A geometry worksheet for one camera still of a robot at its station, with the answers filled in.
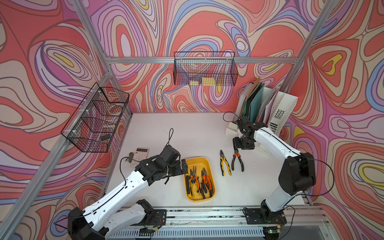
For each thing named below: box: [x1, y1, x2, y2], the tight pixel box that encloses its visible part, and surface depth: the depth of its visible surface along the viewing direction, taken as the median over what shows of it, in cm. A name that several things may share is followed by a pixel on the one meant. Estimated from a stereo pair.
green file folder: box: [249, 82, 265, 123], surface depth 91 cm
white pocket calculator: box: [132, 147, 150, 163], surface depth 98 cm
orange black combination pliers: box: [201, 167, 213, 198], surface depth 84 cm
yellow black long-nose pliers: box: [185, 174, 192, 198], surface depth 81 cm
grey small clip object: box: [125, 152, 134, 163], surface depth 95 cm
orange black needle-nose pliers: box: [189, 165, 200, 196], surface depth 86 cm
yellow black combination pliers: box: [219, 149, 232, 177], surface depth 93 cm
